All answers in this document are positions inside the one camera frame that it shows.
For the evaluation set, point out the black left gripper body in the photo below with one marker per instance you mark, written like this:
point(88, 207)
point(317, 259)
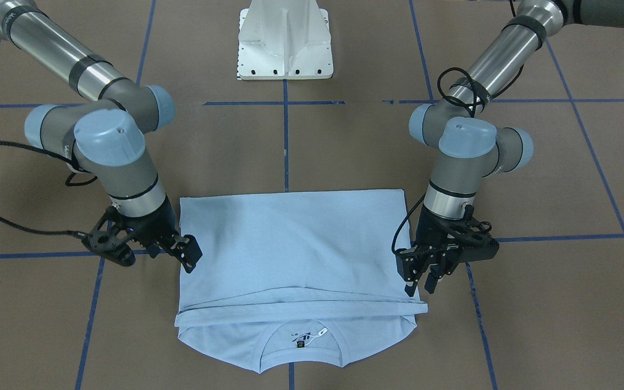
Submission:
point(427, 229)

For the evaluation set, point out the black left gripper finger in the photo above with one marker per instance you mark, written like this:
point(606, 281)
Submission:
point(411, 287)
point(432, 279)

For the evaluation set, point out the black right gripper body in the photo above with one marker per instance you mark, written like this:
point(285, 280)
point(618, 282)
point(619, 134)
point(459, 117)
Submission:
point(153, 227)

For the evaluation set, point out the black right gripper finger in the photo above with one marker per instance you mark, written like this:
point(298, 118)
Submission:
point(188, 264)

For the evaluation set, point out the light blue t-shirt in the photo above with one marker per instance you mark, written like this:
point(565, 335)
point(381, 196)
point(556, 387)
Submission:
point(278, 265)

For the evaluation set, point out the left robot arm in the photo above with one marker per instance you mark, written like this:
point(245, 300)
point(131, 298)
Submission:
point(471, 149)

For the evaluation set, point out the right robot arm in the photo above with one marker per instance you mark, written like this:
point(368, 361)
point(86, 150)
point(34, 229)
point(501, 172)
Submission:
point(104, 137)

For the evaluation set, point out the white hang tag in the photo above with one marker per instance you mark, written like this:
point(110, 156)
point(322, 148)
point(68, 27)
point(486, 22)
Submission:
point(309, 337)

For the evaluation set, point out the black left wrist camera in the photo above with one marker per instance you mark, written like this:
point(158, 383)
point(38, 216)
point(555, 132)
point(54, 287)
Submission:
point(473, 239)

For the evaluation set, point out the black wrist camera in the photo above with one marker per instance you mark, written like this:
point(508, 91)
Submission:
point(473, 239)
point(104, 240)

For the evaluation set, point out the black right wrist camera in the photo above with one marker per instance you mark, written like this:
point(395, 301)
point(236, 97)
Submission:
point(104, 240)

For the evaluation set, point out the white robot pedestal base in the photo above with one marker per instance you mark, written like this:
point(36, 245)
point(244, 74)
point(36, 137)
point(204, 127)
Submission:
point(284, 40)

